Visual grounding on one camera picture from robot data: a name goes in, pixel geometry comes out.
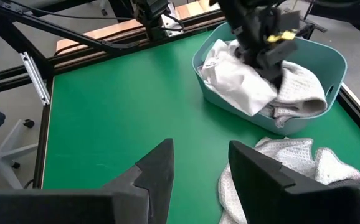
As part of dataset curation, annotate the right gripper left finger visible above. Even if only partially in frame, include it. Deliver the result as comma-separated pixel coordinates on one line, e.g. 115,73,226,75
0,138,175,224

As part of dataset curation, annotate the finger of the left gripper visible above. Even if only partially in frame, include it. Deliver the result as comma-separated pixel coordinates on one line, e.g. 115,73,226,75
257,40,299,88
234,46,257,68

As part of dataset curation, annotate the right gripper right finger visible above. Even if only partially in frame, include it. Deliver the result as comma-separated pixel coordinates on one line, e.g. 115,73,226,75
229,139,360,224

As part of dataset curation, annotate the white smooth towel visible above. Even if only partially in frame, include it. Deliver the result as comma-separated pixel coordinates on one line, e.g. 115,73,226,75
197,38,278,117

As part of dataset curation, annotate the light grey waffle towel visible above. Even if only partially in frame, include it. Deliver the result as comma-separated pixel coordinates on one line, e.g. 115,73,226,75
258,60,328,129

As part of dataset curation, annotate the white waffle towel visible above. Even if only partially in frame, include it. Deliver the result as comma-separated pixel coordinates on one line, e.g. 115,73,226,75
217,136,360,224

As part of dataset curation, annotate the teal plastic basket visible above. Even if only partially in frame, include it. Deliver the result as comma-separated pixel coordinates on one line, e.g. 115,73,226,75
191,21,349,136

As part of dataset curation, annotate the yellow tape tag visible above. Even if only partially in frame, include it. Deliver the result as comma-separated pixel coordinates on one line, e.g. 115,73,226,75
266,29,297,44

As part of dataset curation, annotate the wooden table side board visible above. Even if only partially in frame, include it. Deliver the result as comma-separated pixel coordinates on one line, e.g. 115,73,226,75
55,0,223,54

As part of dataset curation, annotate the white base office chair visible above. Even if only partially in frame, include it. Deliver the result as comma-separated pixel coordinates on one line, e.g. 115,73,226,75
0,101,40,191

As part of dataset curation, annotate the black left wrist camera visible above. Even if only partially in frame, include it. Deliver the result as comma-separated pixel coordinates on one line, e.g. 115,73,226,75
276,10,301,31

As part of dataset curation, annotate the silver arm base bracket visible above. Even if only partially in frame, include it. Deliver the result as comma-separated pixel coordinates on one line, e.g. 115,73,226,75
160,2,184,37

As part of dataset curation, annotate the black aluminium table frame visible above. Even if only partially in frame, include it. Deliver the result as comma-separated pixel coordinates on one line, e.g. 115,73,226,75
0,9,360,190

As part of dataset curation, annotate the silver strut bracket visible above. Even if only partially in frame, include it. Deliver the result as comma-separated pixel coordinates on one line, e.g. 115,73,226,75
19,50,51,106

